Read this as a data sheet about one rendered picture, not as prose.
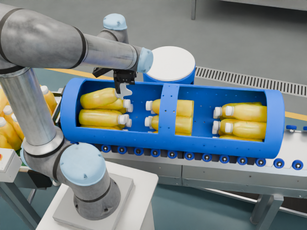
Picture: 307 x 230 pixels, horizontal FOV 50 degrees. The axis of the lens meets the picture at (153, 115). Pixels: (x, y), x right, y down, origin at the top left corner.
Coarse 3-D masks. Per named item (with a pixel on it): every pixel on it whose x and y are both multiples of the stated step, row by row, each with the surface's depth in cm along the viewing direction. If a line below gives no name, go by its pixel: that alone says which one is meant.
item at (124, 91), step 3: (120, 84) 127; (123, 84) 126; (120, 87) 127; (123, 87) 127; (120, 90) 128; (123, 90) 128; (126, 90) 128; (129, 90) 128; (123, 93) 129; (126, 93) 129; (129, 93) 129; (120, 96) 130
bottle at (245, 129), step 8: (240, 120) 132; (232, 128) 131; (240, 128) 129; (248, 128) 128; (256, 128) 128; (264, 128) 128; (240, 136) 131; (248, 136) 130; (256, 136) 129; (264, 136) 128
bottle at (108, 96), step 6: (102, 90) 135; (108, 90) 134; (114, 90) 134; (84, 96) 139; (90, 96) 137; (96, 96) 135; (102, 96) 134; (108, 96) 133; (114, 96) 134; (84, 102) 138; (90, 102) 137; (96, 102) 136; (102, 102) 135; (108, 102) 135; (84, 108) 140; (90, 108) 140
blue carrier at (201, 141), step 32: (64, 96) 133; (128, 96) 154; (160, 96) 151; (192, 96) 148; (224, 96) 145; (256, 96) 142; (64, 128) 134; (96, 128) 132; (128, 128) 154; (160, 128) 127; (192, 128) 151
